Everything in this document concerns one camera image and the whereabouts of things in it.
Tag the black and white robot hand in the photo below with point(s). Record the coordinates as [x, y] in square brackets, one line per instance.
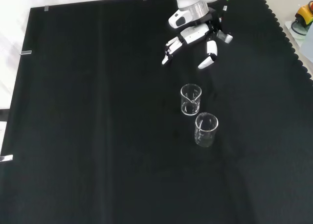
[195, 33]

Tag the clear glass beaker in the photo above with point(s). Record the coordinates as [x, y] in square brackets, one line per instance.
[190, 109]
[205, 138]

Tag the yellow stop button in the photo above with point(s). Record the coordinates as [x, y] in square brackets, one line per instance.
[304, 12]

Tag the pale board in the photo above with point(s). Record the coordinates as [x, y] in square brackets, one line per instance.
[308, 45]

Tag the black cloth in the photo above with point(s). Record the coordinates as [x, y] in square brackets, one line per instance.
[97, 111]

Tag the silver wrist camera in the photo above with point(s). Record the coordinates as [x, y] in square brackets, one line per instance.
[225, 37]

